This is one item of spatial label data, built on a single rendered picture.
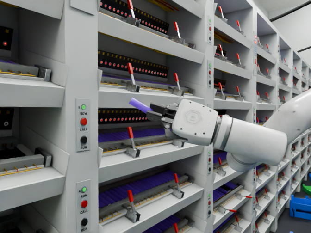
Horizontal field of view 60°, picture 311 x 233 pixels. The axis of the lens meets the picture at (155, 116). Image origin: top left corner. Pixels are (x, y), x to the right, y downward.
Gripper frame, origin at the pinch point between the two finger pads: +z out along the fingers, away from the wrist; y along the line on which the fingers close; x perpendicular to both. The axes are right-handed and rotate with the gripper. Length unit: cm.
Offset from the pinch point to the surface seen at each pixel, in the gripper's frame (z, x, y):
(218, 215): -34, 82, -5
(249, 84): -36, 75, -89
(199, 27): 0, 19, -61
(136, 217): -1.7, 26.1, 20.7
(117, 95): 11.8, 0.9, -2.2
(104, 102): 13.5, -0.3, 1.8
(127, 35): 15.1, -5.1, -18.9
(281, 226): -110, 198, -48
